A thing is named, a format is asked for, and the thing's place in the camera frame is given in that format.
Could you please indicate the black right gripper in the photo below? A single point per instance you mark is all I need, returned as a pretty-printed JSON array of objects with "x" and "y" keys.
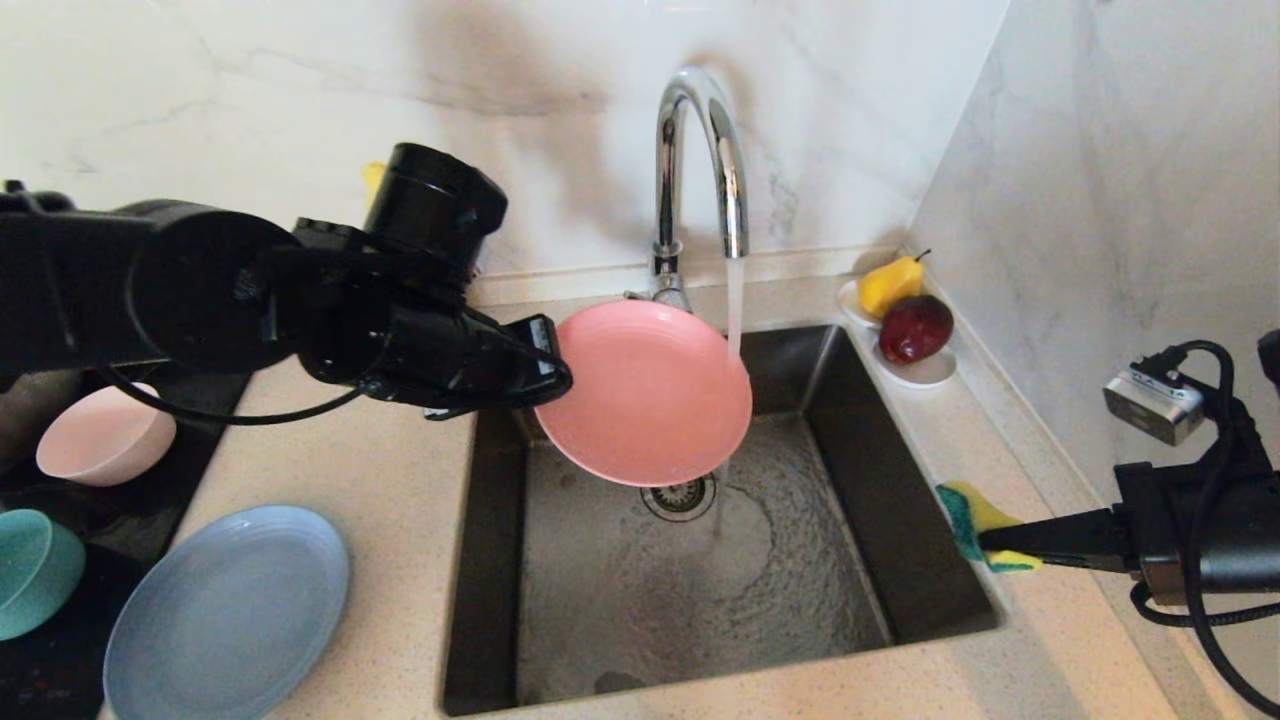
[{"x": 1220, "y": 530}]

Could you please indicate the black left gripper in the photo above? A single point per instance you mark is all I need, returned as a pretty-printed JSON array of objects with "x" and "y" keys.
[{"x": 420, "y": 320}]

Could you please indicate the yellow sponge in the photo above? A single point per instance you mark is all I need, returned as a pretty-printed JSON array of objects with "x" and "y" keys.
[{"x": 965, "y": 510}]

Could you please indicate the salmon pink plate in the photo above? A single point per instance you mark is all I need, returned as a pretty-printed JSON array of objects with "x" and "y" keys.
[{"x": 650, "y": 400}]

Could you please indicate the yellow-capped orange dish soap bottle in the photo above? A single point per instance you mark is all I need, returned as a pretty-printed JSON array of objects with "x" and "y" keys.
[{"x": 372, "y": 180}]

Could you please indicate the chrome gooseneck faucet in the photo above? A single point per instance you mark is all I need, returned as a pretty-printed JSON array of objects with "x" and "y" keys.
[{"x": 735, "y": 180}]

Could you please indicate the blue plate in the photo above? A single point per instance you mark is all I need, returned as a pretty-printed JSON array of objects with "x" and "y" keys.
[{"x": 230, "y": 620}]

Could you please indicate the light pink bowl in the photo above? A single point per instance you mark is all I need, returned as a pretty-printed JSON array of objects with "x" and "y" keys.
[{"x": 105, "y": 440}]

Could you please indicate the teal bowl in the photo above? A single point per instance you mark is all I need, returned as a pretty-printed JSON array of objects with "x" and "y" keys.
[{"x": 35, "y": 570}]

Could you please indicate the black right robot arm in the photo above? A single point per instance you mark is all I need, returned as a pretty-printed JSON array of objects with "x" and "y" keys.
[{"x": 1270, "y": 360}]

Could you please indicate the stainless steel sink basin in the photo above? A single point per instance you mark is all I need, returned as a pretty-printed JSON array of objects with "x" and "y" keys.
[{"x": 620, "y": 620}]

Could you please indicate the round metal drain strainer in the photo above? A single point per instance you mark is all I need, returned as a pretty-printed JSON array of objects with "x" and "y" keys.
[{"x": 685, "y": 497}]

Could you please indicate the small white dish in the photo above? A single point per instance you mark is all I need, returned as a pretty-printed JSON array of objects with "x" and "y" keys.
[
  {"x": 848, "y": 303},
  {"x": 930, "y": 374}
]

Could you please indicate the dark red apple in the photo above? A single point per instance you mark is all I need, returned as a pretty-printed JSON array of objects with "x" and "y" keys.
[{"x": 913, "y": 328}]

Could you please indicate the yellow pear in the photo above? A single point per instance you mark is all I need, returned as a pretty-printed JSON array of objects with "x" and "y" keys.
[{"x": 887, "y": 286}]

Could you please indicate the black induction cooktop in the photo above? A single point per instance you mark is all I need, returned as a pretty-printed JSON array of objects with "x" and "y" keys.
[{"x": 130, "y": 510}]

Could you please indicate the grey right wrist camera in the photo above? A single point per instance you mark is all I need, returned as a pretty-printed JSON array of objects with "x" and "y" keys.
[{"x": 1150, "y": 405}]

